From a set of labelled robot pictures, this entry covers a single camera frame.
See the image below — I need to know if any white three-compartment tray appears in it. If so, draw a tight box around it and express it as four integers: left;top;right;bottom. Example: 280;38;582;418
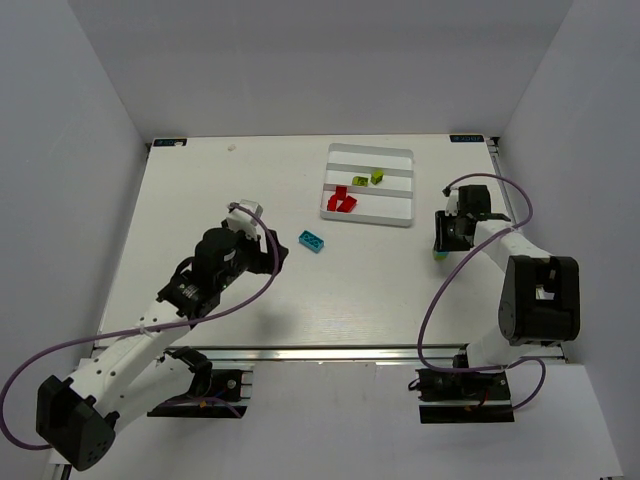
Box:
320;143;414;228

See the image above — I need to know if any blue label left corner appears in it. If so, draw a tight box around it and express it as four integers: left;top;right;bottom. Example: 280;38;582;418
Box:
152;138;187;148

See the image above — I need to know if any blue lego brick long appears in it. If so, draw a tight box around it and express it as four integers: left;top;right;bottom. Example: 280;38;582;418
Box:
298;230;324;253

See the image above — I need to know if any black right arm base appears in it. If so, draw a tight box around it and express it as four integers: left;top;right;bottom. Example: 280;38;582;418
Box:
408;369;510;408

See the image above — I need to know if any blue label right corner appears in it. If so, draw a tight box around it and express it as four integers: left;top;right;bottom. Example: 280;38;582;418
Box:
449;134;485;143

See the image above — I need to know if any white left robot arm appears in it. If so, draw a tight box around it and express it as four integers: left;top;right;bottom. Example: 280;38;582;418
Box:
36;219;289;471

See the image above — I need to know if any blue label corner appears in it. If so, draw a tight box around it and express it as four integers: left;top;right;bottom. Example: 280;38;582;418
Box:
449;134;485;143
152;138;187;148

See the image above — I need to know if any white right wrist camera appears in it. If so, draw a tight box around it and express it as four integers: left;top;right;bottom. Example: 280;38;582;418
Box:
443;186;459;217

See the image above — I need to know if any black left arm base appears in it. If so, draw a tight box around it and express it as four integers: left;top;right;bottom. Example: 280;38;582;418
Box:
158;347;246;419

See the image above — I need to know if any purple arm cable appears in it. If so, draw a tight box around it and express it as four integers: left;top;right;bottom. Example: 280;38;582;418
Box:
0;201;281;447
416;172;548;413

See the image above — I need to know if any red lego brick small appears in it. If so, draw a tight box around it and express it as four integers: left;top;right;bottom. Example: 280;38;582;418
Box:
335;186;347;199

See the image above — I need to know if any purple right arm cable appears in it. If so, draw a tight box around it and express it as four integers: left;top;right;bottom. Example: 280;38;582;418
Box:
416;172;548;413

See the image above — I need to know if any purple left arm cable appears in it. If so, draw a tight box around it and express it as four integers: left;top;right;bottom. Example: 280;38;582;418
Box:
0;201;281;447

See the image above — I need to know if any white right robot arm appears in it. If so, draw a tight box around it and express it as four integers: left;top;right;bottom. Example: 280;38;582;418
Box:
434;185;581;371

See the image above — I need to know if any green lego brick square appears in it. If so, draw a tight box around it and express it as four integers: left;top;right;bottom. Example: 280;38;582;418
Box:
370;170;384;185

